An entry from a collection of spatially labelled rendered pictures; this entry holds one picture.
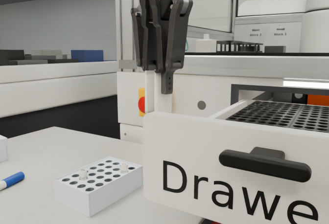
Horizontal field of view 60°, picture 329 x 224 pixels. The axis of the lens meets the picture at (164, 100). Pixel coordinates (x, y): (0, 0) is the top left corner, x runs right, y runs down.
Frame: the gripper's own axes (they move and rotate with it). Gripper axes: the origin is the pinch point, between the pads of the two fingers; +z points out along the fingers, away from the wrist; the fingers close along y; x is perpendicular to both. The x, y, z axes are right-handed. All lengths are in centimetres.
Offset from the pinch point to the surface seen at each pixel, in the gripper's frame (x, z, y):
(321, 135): -0.7, 0.6, 25.7
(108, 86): 28, 8, -78
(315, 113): 21.1, 3.2, 14.7
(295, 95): 59, 7, -10
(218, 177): -4.6, 6.4, 17.6
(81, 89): 13, 8, -72
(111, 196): -7.7, 16.2, -1.7
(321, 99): 62, 7, -3
